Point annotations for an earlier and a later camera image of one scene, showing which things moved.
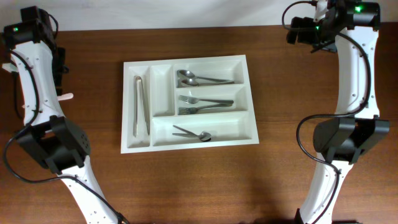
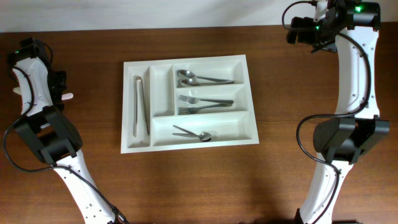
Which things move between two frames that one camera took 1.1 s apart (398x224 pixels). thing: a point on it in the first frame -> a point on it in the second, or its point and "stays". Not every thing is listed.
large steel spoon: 189,74 stays
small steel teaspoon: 204,135 stays
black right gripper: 300,30 stays
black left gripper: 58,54 -> 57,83
